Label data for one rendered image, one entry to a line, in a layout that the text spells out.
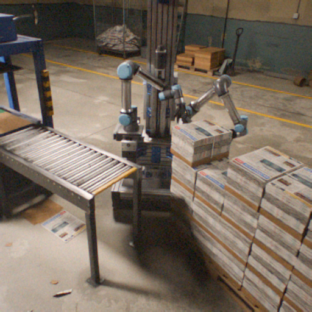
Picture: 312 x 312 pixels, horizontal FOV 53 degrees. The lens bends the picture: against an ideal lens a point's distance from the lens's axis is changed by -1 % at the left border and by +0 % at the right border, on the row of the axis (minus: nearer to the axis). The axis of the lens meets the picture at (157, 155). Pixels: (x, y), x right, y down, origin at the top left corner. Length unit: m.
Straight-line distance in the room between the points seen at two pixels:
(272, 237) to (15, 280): 1.91
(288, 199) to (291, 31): 7.15
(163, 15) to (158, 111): 0.83
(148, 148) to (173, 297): 1.31
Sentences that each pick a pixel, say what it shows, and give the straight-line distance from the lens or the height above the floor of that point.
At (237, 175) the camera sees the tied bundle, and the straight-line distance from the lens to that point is 2.05.
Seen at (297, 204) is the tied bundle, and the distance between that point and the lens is 1.83.
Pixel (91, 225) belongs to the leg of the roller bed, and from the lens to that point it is 2.24.
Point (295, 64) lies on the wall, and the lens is 8.79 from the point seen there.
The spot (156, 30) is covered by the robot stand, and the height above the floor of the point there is 1.68.
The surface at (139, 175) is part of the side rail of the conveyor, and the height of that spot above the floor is 0.74.
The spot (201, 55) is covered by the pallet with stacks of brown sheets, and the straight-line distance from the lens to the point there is 8.51.
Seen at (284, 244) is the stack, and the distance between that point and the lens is 2.01.
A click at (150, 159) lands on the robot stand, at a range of 3.04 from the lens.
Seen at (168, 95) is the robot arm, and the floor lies 1.23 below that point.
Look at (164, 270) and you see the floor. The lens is 2.71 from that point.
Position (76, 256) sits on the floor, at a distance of 2.86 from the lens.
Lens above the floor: 2.03
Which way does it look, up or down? 29 degrees down
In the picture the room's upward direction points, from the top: 2 degrees clockwise
